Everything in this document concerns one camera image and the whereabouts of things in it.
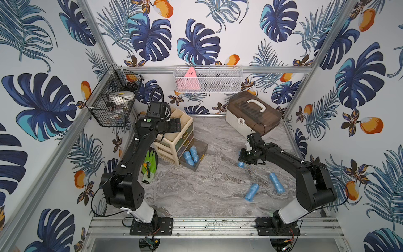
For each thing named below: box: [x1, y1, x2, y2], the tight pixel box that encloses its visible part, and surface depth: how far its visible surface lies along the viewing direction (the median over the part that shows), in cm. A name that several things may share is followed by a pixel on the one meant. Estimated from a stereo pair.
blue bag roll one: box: [183, 150, 195, 167], surface depth 95 cm
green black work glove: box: [141, 147, 159, 185], surface depth 96 cm
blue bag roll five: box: [268, 172, 286, 194], surface depth 89 cm
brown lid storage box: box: [225, 90, 283, 138], surface depth 101 cm
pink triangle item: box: [177, 66, 201, 91], surface depth 92 cm
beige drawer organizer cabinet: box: [152, 107, 195, 167], surface depth 86 cm
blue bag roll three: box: [189, 144, 200, 164], surface depth 97 cm
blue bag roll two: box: [244, 182, 260, 203], surface depth 85 cm
